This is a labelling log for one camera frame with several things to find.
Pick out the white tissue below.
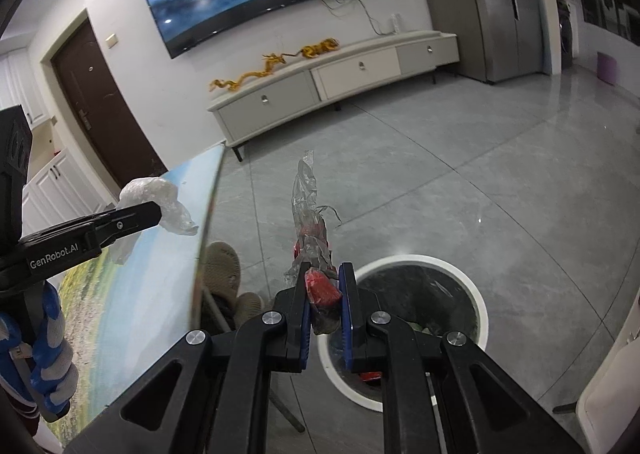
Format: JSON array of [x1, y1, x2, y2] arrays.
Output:
[[108, 175, 201, 265]]

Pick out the left blue white gloved hand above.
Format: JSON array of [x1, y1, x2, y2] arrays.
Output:
[[1, 282, 78, 422]]

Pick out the wall light switch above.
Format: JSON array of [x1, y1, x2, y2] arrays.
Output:
[[105, 34, 118, 48]]

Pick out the white lower shoe cabinet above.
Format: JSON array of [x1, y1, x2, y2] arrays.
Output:
[[22, 150, 110, 235]]

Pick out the grey double door refrigerator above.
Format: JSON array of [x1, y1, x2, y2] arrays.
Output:
[[404, 0, 545, 85]]

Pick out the white grey TV cabinet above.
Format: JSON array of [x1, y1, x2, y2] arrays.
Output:
[[209, 31, 460, 154]]

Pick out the golden dragon ornament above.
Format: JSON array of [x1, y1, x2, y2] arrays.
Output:
[[208, 51, 302, 92]]

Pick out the television cables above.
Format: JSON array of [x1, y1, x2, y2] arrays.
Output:
[[319, 0, 396, 35]]

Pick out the white router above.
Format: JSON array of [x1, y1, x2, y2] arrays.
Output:
[[390, 12, 402, 34]]

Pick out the beige slippers on floor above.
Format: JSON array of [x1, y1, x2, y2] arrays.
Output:
[[201, 242, 264, 335]]

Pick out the white round trash bin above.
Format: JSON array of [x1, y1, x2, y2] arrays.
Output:
[[317, 254, 489, 413]]

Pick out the white chair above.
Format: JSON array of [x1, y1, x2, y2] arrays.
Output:
[[552, 296, 640, 453]]

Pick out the red clear wrapper trash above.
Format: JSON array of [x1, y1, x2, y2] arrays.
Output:
[[284, 151, 342, 335]]

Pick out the golden tiger ornament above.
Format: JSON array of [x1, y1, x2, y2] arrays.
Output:
[[299, 38, 340, 59]]

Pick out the dark brown entrance door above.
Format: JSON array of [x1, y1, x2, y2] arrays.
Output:
[[51, 21, 167, 187]]

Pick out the white upper wall cabinet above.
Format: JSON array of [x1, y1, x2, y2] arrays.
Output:
[[0, 49, 49, 128]]

